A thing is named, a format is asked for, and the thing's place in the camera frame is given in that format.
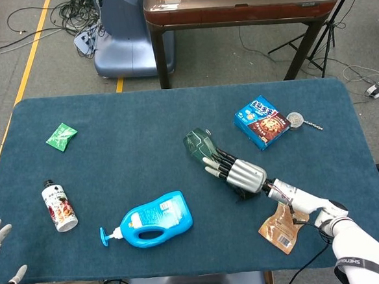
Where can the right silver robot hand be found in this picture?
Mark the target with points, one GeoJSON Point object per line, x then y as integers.
{"type": "Point", "coordinates": [249, 177]}

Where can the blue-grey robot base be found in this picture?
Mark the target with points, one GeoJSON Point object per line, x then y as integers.
{"type": "Point", "coordinates": [121, 49]}

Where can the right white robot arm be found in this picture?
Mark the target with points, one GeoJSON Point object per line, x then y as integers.
{"type": "Point", "coordinates": [356, 247]}

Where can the white drink bottle black cap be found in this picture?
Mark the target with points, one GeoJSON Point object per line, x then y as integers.
{"type": "Point", "coordinates": [61, 209]}

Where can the blue detergent pump bottle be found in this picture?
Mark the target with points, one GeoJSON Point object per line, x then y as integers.
{"type": "Point", "coordinates": [168, 215]}

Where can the blue cookie box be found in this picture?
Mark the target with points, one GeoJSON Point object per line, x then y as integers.
{"type": "Point", "coordinates": [260, 124]}

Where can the brown spouted pouch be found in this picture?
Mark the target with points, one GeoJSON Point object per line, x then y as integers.
{"type": "Point", "coordinates": [280, 230]}

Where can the green snack packet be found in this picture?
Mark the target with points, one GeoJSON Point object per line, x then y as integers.
{"type": "Point", "coordinates": [61, 137]}

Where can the blue carpet table cover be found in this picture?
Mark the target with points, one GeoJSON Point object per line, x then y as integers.
{"type": "Point", "coordinates": [129, 159]}

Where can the wooden mahjong table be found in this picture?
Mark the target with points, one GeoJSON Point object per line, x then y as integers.
{"type": "Point", "coordinates": [232, 13]}

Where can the black tripod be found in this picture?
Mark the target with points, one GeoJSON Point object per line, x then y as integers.
{"type": "Point", "coordinates": [329, 25]}

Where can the grey power strip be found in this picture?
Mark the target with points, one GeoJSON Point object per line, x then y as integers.
{"type": "Point", "coordinates": [85, 40]}

